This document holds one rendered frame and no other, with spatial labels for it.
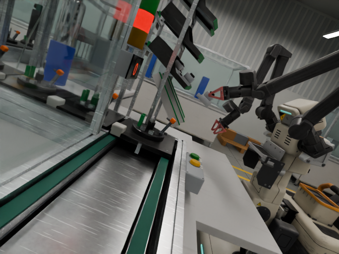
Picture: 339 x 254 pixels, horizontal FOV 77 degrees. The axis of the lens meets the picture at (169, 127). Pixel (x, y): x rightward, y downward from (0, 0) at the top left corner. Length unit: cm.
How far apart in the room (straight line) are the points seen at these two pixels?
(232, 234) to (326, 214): 85
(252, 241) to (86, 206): 53
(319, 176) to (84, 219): 586
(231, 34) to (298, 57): 288
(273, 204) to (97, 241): 107
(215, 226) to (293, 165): 71
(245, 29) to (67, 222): 967
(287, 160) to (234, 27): 873
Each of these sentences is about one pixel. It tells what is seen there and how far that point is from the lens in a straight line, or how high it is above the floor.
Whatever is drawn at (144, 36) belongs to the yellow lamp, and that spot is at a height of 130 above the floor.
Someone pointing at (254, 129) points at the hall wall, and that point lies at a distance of 1020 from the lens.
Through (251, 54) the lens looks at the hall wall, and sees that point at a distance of 986.
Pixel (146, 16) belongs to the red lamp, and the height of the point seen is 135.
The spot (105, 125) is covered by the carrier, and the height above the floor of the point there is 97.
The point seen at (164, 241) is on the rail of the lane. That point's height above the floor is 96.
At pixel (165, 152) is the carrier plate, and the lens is 78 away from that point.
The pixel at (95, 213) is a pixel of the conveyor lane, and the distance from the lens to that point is 50.
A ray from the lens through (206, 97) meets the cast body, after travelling 109.
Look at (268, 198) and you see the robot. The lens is 134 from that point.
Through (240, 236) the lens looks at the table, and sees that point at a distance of 78.
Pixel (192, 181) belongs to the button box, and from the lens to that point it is 74.
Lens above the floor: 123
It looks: 13 degrees down
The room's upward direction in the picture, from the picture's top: 23 degrees clockwise
